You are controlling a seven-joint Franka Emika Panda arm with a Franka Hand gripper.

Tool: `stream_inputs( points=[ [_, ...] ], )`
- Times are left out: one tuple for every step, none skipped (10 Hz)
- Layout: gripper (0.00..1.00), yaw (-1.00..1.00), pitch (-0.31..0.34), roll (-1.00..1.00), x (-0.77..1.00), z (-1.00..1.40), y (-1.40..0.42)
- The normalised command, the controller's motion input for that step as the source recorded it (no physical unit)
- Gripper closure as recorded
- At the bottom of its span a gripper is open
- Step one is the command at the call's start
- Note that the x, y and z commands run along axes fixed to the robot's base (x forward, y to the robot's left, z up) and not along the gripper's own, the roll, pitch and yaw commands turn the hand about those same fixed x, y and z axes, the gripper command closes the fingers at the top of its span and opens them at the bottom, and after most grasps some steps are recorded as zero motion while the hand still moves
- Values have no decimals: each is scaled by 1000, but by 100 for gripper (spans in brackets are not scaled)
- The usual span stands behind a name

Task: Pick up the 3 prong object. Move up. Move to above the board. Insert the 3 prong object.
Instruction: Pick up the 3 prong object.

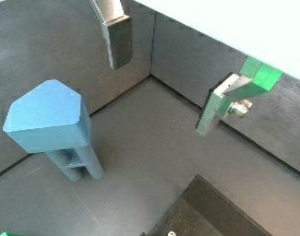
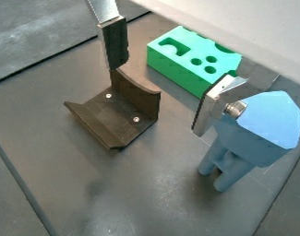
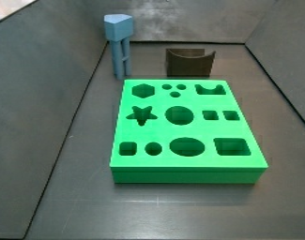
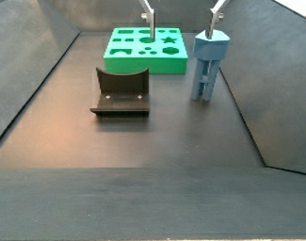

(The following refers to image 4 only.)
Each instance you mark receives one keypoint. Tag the black curved holder bracket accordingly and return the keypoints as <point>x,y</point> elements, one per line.
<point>123,93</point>

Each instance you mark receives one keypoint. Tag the blue three prong peg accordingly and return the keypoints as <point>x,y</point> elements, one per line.
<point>210,52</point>

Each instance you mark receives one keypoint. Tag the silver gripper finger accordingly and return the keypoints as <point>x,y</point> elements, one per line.
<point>148,16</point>
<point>215,16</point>

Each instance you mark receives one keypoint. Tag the green shape sorter board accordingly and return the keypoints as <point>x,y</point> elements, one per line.
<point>131,51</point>

